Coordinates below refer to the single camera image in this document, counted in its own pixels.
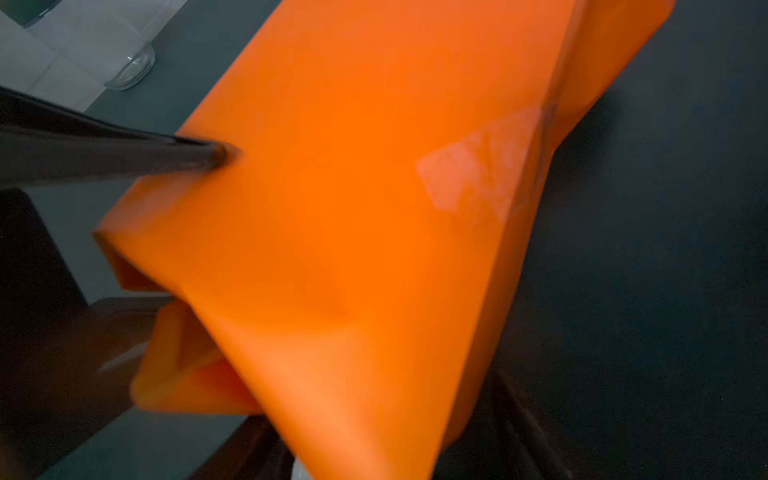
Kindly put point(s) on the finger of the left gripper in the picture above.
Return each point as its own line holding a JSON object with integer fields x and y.
{"x": 66, "y": 364}
{"x": 44, "y": 143}

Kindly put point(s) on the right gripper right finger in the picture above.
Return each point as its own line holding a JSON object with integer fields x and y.
{"x": 504, "y": 440}

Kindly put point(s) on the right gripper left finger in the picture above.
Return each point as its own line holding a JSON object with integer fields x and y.
{"x": 255, "y": 450}

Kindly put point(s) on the orange wrapping paper sheet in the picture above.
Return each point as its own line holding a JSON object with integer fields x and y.
{"x": 349, "y": 272}

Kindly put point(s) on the green lidded glass jar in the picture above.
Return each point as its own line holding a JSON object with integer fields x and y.
{"x": 92, "y": 35}

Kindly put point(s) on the green table mat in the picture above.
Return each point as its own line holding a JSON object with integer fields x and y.
{"x": 640, "y": 320}

